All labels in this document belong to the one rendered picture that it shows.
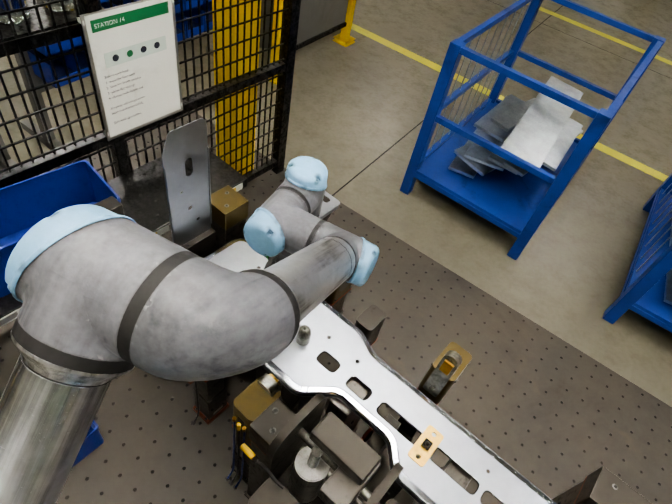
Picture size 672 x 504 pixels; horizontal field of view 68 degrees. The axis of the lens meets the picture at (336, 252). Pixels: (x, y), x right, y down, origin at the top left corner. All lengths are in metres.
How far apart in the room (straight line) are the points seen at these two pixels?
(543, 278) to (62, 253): 2.72
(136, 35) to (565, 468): 1.52
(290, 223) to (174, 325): 0.41
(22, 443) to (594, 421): 1.46
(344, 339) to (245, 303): 0.71
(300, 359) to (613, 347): 2.09
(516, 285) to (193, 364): 2.52
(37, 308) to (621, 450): 1.51
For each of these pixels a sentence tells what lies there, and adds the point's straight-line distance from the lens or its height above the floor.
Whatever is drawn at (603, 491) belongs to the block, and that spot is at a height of 1.03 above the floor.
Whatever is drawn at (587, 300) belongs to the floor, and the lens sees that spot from 3.04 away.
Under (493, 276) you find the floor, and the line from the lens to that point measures 2.85.
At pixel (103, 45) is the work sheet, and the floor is 1.38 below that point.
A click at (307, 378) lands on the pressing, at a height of 1.00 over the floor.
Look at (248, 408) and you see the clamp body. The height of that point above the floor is 1.07.
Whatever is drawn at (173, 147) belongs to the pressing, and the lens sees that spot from 1.09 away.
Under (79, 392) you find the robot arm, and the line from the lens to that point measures 0.53.
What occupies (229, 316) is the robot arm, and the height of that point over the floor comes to 1.59.
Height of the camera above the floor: 1.97
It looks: 48 degrees down
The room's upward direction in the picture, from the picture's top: 14 degrees clockwise
